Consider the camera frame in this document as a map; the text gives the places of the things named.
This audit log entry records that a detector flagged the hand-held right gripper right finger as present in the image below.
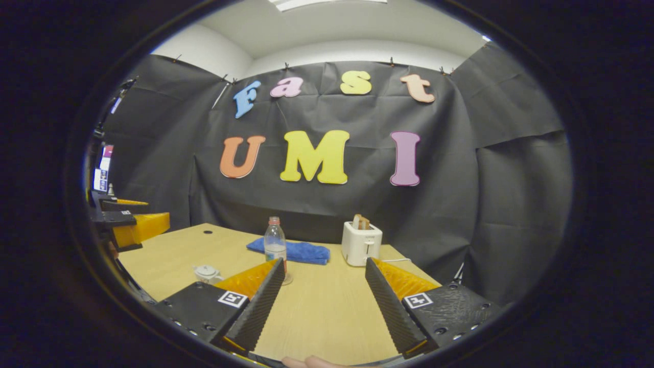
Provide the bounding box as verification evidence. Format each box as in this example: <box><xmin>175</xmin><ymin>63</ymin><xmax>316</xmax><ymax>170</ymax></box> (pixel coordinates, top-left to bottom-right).
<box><xmin>365</xmin><ymin>257</ymin><xmax>504</xmax><ymax>359</ymax></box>

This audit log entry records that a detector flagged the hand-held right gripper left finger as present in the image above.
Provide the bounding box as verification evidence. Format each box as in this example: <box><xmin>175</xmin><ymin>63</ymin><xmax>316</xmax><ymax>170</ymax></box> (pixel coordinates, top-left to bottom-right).
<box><xmin>152</xmin><ymin>257</ymin><xmax>286</xmax><ymax>357</ymax></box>

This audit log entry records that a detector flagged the white teacup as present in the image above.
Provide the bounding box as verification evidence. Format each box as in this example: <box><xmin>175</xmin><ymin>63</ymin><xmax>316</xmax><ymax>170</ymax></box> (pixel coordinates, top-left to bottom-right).
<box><xmin>193</xmin><ymin>265</ymin><xmax>225</xmax><ymax>285</ymax></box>

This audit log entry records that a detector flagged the clear plastic water bottle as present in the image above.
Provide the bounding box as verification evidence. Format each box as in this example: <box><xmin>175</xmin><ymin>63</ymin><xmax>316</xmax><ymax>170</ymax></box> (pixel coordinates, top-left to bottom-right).
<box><xmin>264</xmin><ymin>216</ymin><xmax>288</xmax><ymax>285</ymax></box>

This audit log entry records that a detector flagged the computer monitor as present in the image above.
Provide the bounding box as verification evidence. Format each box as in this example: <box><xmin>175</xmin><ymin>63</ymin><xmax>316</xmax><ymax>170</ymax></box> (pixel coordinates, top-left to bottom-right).
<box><xmin>92</xmin><ymin>145</ymin><xmax>114</xmax><ymax>193</ymax></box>

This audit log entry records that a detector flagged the white toaster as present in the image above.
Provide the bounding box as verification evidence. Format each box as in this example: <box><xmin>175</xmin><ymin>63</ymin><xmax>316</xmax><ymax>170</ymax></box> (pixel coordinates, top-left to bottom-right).
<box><xmin>341</xmin><ymin>221</ymin><xmax>383</xmax><ymax>267</ymax></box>

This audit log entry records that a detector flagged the blue towel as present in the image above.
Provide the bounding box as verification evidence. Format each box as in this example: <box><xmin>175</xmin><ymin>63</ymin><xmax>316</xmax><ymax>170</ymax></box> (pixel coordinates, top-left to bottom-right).
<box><xmin>246</xmin><ymin>238</ymin><xmax>331</xmax><ymax>265</ymax></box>

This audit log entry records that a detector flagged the ceiling light panel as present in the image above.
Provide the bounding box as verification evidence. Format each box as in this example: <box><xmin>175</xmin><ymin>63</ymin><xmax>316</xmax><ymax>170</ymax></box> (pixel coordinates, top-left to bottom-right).
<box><xmin>268</xmin><ymin>0</ymin><xmax>388</xmax><ymax>12</ymax></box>

